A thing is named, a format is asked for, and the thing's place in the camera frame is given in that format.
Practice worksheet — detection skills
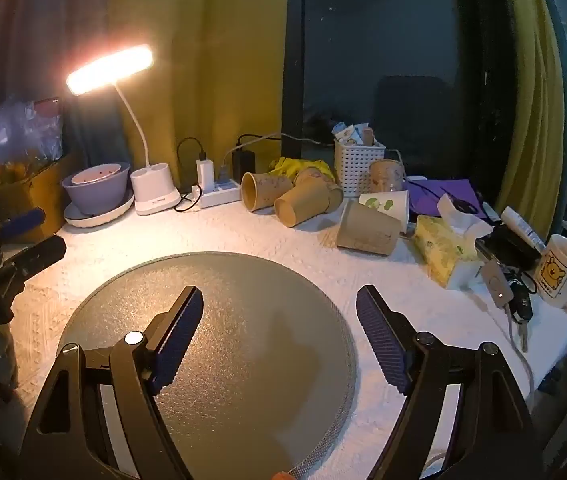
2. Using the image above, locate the white tablecloth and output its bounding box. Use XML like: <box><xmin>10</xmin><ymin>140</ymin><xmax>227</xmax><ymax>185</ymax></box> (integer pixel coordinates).
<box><xmin>8</xmin><ymin>195</ymin><xmax>567</xmax><ymax>461</ymax></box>

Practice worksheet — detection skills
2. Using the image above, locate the brown paper cup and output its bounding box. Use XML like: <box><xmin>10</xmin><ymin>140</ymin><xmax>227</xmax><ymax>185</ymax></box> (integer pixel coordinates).
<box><xmin>241</xmin><ymin>171</ymin><xmax>295</xmax><ymax>212</ymax></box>
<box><xmin>336</xmin><ymin>201</ymin><xmax>402</xmax><ymax>256</ymax></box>
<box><xmin>274</xmin><ymin>176</ymin><xmax>335</xmax><ymax>229</ymax></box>
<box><xmin>293</xmin><ymin>166</ymin><xmax>345</xmax><ymax>213</ymax></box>

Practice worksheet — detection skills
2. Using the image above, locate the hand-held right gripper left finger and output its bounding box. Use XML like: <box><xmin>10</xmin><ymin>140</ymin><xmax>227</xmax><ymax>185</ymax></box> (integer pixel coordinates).
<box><xmin>16</xmin><ymin>285</ymin><xmax>205</xmax><ymax>480</ymax></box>

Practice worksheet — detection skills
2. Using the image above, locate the white desk lamp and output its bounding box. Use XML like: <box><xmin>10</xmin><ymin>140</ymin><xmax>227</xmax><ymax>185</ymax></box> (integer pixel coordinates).
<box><xmin>66</xmin><ymin>44</ymin><xmax>182</xmax><ymax>217</ymax></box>

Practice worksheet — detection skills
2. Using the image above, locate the grey curtain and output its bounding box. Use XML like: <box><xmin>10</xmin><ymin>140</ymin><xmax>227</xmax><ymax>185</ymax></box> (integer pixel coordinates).
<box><xmin>0</xmin><ymin>0</ymin><xmax>130</xmax><ymax>161</ymax></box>

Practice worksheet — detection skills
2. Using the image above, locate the clear plastic bag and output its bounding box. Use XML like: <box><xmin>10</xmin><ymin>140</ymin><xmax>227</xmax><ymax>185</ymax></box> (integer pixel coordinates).
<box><xmin>0</xmin><ymin>95</ymin><xmax>65</xmax><ymax>166</ymax></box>

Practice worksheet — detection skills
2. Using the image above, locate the yellow cloth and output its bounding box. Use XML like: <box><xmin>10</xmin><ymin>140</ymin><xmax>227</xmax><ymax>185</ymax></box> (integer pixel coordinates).
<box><xmin>270</xmin><ymin>156</ymin><xmax>337</xmax><ymax>181</ymax></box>

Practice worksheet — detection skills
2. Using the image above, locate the white cup with green print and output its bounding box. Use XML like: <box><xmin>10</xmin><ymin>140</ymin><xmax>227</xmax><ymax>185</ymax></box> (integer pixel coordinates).
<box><xmin>358</xmin><ymin>190</ymin><xmax>411</xmax><ymax>234</ymax></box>

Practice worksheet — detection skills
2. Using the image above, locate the cardboard box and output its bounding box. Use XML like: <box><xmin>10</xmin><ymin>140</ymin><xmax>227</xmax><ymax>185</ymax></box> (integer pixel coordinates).
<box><xmin>0</xmin><ymin>152</ymin><xmax>82</xmax><ymax>241</ymax></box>

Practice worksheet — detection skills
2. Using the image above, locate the white plate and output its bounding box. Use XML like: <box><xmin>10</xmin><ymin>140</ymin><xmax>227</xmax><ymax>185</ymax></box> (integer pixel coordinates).
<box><xmin>64</xmin><ymin>187</ymin><xmax>136</xmax><ymax>229</ymax></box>

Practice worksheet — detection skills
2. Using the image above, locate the black power adapter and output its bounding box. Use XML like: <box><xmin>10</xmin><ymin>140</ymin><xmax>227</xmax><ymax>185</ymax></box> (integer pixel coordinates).
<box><xmin>232</xmin><ymin>149</ymin><xmax>257</xmax><ymax>184</ymax></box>

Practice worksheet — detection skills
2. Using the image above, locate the white cream tube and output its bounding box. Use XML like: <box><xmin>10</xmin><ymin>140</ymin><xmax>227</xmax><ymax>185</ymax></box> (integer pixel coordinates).
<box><xmin>501</xmin><ymin>206</ymin><xmax>547</xmax><ymax>254</ymax></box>

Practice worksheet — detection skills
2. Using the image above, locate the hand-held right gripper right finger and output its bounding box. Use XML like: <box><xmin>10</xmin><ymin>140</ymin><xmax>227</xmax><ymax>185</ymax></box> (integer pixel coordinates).
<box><xmin>356</xmin><ymin>284</ymin><xmax>547</xmax><ymax>480</ymax></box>

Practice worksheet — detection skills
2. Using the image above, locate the pink strainer bowl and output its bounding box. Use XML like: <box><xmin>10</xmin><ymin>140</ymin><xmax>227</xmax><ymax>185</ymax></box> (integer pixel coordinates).
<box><xmin>71</xmin><ymin>162</ymin><xmax>129</xmax><ymax>186</ymax></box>

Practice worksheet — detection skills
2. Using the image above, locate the white sachet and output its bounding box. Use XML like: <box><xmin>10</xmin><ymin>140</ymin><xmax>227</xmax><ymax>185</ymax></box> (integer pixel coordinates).
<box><xmin>332</xmin><ymin>122</ymin><xmax>360</xmax><ymax>144</ymax></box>

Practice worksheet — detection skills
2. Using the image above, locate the round grey mat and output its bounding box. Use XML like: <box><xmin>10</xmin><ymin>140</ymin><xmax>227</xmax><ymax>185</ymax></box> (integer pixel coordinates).
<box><xmin>56</xmin><ymin>251</ymin><xmax>357</xmax><ymax>479</ymax></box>

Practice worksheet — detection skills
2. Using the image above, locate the bear print mug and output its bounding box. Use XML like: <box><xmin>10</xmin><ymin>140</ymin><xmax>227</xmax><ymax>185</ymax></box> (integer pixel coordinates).
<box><xmin>533</xmin><ymin>233</ymin><xmax>567</xmax><ymax>319</ymax></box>

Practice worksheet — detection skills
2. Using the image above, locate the yellow tissue pack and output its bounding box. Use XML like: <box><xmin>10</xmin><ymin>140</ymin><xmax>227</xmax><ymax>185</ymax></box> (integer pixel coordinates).
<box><xmin>413</xmin><ymin>195</ymin><xmax>495</xmax><ymax>291</ymax></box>

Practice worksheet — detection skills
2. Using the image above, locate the grey cable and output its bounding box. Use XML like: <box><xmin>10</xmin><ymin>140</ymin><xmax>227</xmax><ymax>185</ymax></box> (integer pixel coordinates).
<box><xmin>236</xmin><ymin>131</ymin><xmax>335</xmax><ymax>150</ymax></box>

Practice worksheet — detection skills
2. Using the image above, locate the clear printed cup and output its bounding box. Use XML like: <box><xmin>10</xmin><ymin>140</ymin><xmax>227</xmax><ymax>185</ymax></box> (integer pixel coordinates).
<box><xmin>368</xmin><ymin>159</ymin><xmax>407</xmax><ymax>195</ymax></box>

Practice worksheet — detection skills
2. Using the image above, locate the purple bowl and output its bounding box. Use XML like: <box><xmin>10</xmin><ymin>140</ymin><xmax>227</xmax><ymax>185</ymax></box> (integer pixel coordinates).
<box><xmin>62</xmin><ymin>162</ymin><xmax>132</xmax><ymax>216</ymax></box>

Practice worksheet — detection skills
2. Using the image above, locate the black cable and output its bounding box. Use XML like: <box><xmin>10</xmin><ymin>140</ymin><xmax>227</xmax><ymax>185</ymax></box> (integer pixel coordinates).
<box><xmin>174</xmin><ymin>136</ymin><xmax>207</xmax><ymax>213</ymax></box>

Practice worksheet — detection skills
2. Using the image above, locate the black car key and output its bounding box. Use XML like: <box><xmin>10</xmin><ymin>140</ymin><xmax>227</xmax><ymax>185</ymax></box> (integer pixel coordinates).
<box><xmin>508</xmin><ymin>280</ymin><xmax>535</xmax><ymax>324</ymax></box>

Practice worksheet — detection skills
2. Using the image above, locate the white charger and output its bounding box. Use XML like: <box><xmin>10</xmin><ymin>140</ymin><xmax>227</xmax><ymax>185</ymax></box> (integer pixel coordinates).
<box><xmin>196</xmin><ymin>159</ymin><xmax>217</xmax><ymax>191</ymax></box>

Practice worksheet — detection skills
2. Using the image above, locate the black pouch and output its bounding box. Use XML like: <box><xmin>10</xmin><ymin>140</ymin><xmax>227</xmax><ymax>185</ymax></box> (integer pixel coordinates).
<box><xmin>478</xmin><ymin>225</ymin><xmax>542</xmax><ymax>272</ymax></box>

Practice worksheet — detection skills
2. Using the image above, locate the white plastic basket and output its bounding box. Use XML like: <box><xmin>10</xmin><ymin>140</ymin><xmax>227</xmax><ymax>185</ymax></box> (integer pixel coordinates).
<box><xmin>334</xmin><ymin>140</ymin><xmax>387</xmax><ymax>199</ymax></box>

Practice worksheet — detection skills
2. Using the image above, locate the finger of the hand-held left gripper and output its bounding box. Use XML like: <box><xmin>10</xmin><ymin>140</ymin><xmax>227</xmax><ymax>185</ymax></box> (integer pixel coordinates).
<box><xmin>0</xmin><ymin>235</ymin><xmax>68</xmax><ymax>287</ymax></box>
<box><xmin>0</xmin><ymin>208</ymin><xmax>47</xmax><ymax>261</ymax></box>

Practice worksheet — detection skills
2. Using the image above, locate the white power strip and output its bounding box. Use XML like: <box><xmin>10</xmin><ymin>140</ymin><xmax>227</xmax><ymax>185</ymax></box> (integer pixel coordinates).
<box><xmin>192</xmin><ymin>180</ymin><xmax>242</xmax><ymax>210</ymax></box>

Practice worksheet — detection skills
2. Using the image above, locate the yellow curtain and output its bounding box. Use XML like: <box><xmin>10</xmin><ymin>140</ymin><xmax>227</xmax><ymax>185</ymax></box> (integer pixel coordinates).
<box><xmin>108</xmin><ymin>0</ymin><xmax>289</xmax><ymax>196</ymax></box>
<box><xmin>498</xmin><ymin>0</ymin><xmax>567</xmax><ymax>226</ymax></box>

